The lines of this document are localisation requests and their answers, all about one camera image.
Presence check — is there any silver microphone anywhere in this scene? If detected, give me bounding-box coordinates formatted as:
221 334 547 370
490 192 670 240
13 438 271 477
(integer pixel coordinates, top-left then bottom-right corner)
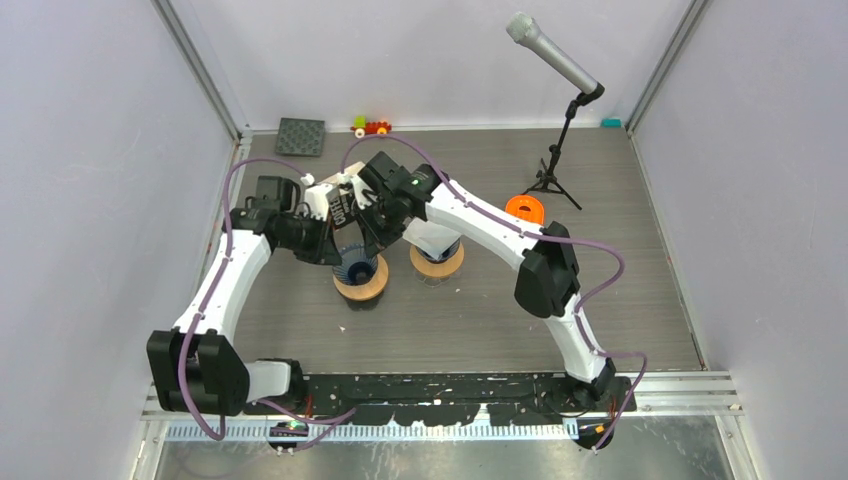
506 12 605 101

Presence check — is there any grey building block baseplate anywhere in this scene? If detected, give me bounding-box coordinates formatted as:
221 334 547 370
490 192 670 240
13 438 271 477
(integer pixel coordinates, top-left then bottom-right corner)
274 117 326 157

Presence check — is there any orange plastic holder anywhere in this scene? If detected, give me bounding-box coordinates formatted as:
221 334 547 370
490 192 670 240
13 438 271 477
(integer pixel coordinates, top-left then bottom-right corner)
504 194 545 225

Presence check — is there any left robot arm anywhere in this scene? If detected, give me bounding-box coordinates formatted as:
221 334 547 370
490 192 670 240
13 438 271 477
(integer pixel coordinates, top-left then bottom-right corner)
146 177 341 416

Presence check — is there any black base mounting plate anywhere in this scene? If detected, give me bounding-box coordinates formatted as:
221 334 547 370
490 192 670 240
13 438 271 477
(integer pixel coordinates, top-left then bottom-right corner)
245 373 635 427

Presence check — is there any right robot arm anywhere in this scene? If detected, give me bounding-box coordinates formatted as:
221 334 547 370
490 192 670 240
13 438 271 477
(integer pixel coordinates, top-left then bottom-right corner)
350 152 616 411

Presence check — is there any teal small block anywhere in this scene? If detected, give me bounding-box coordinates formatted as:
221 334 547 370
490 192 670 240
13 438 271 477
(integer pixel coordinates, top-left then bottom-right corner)
600 118 623 129

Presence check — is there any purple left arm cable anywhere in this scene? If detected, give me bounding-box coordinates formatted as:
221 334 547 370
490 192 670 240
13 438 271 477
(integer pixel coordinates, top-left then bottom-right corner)
177 157 356 453

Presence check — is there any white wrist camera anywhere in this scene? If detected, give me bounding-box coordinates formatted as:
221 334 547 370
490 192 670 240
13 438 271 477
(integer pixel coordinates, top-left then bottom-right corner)
300 173 338 221
334 173 379 210

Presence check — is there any red toy car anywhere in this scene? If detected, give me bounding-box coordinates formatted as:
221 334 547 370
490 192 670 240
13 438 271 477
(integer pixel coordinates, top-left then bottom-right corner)
350 115 392 139

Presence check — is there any aluminium frame rail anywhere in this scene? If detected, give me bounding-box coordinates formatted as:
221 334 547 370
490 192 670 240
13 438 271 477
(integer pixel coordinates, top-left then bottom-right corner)
151 0 241 143

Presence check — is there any clear glass dripper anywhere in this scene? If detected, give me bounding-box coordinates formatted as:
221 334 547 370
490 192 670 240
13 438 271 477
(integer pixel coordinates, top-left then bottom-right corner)
416 273 452 288

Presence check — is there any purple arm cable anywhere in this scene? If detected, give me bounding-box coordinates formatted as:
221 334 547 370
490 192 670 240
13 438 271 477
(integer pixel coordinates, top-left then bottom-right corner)
339 134 649 453
177 157 356 453

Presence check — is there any white paper coffee filter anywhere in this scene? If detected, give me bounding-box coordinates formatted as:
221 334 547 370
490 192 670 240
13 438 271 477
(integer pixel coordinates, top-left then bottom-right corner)
403 218 461 255

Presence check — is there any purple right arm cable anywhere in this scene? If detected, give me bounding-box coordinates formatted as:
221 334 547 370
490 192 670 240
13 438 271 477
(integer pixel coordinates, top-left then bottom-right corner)
339 134 649 453

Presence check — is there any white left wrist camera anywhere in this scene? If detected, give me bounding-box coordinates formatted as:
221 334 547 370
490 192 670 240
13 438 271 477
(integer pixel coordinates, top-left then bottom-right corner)
300 173 338 221

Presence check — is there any wooden ring dripper stand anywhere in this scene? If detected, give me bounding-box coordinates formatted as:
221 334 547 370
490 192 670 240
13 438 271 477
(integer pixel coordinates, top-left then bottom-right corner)
333 255 389 303

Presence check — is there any blue glass dripper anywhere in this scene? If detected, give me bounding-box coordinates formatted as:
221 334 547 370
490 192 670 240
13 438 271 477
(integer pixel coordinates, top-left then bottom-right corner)
420 240 461 264
332 243 378 286

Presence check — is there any orange coffee filter box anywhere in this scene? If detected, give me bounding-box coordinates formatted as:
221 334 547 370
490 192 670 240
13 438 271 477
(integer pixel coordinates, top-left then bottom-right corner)
329 161 365 230

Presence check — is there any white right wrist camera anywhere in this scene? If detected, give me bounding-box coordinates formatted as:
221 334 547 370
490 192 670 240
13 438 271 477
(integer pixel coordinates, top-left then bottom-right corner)
334 173 379 210

